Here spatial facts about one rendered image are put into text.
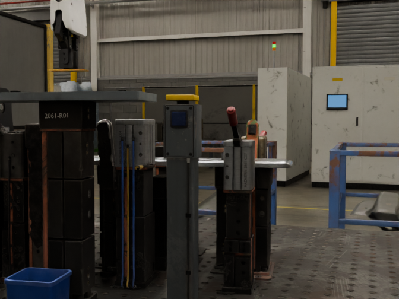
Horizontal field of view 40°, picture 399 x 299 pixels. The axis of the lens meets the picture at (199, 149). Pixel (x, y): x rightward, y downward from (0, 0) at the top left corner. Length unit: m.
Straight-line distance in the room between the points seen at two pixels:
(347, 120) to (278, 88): 1.26
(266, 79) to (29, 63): 5.15
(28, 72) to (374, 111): 5.84
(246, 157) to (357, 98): 7.94
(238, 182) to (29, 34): 3.98
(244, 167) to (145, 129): 0.25
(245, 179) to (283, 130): 7.97
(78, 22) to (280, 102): 8.11
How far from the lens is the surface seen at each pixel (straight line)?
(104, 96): 1.13
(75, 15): 1.23
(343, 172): 4.24
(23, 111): 4.95
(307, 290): 1.37
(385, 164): 9.19
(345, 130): 9.17
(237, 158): 1.26
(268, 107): 9.29
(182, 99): 1.13
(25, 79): 4.98
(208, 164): 1.39
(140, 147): 1.31
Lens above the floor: 1.11
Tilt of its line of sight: 3 degrees down
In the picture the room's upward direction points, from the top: straight up
